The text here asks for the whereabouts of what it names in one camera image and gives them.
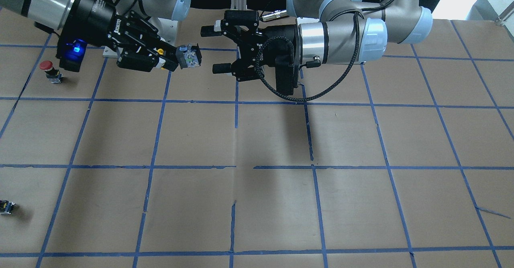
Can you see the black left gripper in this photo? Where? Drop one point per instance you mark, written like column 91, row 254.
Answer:
column 276, row 33

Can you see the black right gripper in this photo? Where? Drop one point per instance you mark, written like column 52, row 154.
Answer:
column 93, row 18

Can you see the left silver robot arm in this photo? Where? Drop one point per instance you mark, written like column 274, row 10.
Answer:
column 341, row 31

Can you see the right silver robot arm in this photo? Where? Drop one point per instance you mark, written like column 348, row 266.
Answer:
column 53, row 15

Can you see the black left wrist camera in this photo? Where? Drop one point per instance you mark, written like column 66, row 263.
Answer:
column 286, row 73

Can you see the black wrist camera blue light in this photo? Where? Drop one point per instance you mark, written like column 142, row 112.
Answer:
column 71, row 52

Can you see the red push button switch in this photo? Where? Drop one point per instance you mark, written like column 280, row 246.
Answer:
column 52, row 74

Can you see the small black yellow switch block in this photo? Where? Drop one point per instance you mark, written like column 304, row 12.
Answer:
column 6, row 207

